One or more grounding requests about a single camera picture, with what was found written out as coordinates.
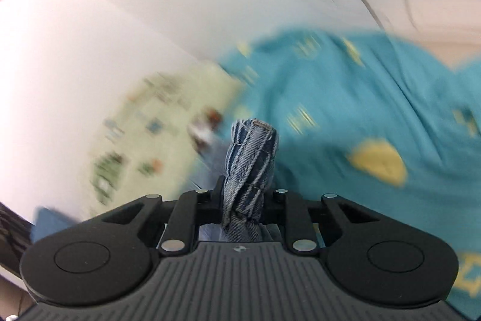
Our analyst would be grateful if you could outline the dark window with grille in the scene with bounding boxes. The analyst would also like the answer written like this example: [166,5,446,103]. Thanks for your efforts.
[0,204,34,271]

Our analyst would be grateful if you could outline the teal printed bed sheet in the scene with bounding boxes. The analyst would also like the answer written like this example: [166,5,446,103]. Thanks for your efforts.
[216,26,481,321]

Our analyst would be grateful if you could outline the blue denim jeans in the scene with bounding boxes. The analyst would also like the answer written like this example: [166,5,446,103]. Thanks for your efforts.
[203,118,280,243]

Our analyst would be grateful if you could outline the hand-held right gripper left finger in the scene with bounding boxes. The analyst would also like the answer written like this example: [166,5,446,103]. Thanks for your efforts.
[101,174,226,257]

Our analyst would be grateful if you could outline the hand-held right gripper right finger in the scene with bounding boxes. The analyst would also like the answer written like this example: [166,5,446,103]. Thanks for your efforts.
[261,189,380,255]

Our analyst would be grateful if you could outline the blue padded headboard panel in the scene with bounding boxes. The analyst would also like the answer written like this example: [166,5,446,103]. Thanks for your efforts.
[33,207,81,243]

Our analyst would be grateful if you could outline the green printed fleece blanket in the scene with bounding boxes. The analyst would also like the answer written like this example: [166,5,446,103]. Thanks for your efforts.
[88,62,245,211]

